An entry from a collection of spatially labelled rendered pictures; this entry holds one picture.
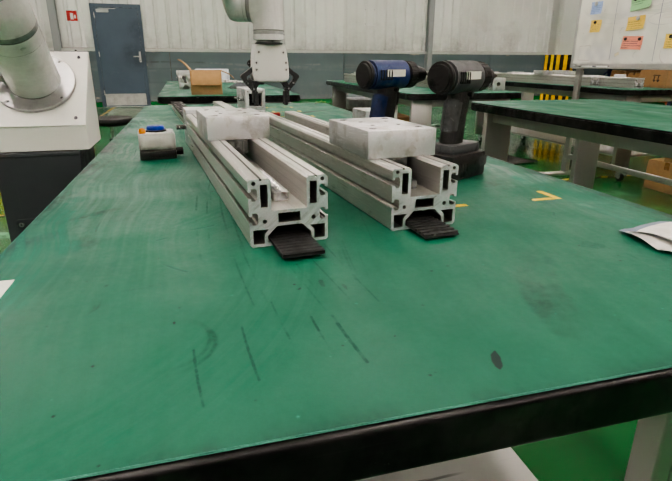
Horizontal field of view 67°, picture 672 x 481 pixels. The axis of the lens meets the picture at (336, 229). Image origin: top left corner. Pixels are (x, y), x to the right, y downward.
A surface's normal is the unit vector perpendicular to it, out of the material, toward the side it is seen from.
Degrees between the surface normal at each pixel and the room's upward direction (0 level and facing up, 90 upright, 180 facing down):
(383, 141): 90
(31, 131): 90
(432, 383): 0
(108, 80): 90
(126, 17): 90
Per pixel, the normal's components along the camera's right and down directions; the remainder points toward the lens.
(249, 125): 0.36, 0.30
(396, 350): 0.00, -0.95
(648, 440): -0.96, 0.08
